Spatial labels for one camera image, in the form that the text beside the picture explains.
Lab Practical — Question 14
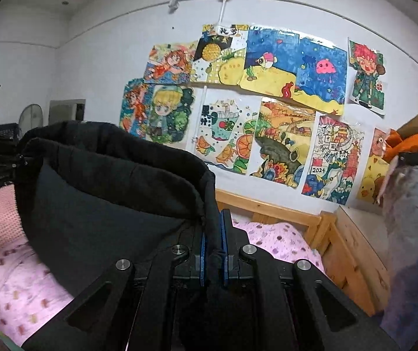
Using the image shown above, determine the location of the orange fruit drawing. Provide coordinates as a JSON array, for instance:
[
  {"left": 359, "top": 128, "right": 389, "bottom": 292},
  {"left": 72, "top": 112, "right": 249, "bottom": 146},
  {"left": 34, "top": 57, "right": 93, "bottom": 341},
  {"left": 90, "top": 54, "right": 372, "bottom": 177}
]
[{"left": 194, "top": 96, "right": 261, "bottom": 174}]

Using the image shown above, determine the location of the orange plush toy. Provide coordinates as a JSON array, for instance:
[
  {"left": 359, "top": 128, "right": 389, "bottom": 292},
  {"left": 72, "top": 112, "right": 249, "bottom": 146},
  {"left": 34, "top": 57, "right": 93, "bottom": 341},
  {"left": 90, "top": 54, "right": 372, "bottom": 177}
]
[{"left": 383, "top": 114, "right": 418, "bottom": 163}]

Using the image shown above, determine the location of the black padded jacket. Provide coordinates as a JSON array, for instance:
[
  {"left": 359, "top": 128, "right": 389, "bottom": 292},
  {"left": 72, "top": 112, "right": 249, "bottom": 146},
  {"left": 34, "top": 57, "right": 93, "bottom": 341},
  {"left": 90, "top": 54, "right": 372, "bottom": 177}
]
[{"left": 14, "top": 121, "right": 225, "bottom": 295}]

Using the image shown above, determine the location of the white wall cable conduit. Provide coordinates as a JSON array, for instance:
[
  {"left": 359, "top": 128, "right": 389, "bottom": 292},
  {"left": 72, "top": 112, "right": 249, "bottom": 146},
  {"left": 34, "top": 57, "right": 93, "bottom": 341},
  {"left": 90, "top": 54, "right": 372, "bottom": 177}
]
[{"left": 66, "top": 0, "right": 418, "bottom": 92}]

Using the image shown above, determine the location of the wooden bed frame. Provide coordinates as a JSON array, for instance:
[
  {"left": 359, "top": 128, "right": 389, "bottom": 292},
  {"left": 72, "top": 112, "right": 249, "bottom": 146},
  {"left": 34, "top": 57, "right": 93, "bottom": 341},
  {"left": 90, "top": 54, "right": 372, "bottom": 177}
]
[{"left": 216, "top": 189, "right": 391, "bottom": 315}]

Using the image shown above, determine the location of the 2024 dragon drawing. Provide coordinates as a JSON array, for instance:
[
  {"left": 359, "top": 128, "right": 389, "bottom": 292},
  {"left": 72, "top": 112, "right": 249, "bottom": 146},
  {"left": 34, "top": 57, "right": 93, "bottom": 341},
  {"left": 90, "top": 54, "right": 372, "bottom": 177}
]
[{"left": 302, "top": 115, "right": 365, "bottom": 205}]

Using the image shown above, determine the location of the pink fruit print quilt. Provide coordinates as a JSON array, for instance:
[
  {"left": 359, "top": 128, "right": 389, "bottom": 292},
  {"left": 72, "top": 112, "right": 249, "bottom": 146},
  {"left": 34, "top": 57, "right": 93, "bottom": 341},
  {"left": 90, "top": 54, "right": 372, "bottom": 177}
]
[{"left": 0, "top": 218, "right": 324, "bottom": 345}]

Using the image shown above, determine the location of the grey blue bagged bedding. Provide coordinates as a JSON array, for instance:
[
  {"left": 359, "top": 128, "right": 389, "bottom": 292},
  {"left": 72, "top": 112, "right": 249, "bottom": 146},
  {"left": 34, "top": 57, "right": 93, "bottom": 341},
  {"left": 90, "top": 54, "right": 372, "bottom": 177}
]
[{"left": 381, "top": 153, "right": 418, "bottom": 350}]

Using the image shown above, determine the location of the blond boy cartoon drawing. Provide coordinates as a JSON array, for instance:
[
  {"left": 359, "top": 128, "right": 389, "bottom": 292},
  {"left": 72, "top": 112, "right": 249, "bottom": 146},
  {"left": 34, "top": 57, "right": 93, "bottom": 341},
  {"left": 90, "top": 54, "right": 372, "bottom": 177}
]
[{"left": 146, "top": 85, "right": 195, "bottom": 149}]

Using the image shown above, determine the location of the blue sea jellyfish drawing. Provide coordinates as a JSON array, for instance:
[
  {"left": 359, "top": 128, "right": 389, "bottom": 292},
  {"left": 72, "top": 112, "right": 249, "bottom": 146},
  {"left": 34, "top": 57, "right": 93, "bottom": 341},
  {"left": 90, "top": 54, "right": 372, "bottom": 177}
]
[{"left": 238, "top": 25, "right": 348, "bottom": 116}]

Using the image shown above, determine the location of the yellow chick bear drawing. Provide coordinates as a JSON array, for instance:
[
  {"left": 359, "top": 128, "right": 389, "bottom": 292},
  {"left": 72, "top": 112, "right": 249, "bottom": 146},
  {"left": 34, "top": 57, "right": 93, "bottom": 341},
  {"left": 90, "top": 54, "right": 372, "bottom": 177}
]
[{"left": 356, "top": 128, "right": 389, "bottom": 204}]

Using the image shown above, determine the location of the pineapple yellow drawing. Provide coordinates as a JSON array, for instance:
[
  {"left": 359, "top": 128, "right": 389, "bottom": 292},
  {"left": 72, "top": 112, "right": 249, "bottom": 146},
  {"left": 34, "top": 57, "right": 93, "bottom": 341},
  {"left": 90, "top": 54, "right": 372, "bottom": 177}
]
[{"left": 190, "top": 24, "right": 249, "bottom": 86}]

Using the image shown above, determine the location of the red haired boy drawing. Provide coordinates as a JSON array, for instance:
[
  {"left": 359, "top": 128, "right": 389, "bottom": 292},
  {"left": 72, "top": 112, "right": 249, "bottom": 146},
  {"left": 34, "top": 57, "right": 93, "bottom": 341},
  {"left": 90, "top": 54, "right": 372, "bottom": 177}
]
[{"left": 348, "top": 40, "right": 386, "bottom": 116}]

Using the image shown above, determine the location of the red haired girl drawing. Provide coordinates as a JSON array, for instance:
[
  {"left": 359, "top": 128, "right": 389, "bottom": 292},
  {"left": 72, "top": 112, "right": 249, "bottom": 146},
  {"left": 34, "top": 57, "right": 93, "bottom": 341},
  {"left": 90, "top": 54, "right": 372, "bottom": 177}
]
[{"left": 119, "top": 78, "right": 153, "bottom": 138}]

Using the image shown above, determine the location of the white standing fan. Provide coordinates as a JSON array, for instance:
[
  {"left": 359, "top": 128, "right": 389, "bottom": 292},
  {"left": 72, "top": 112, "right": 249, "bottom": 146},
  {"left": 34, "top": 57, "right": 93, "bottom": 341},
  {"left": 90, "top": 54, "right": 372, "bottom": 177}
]
[{"left": 18, "top": 104, "right": 43, "bottom": 137}]

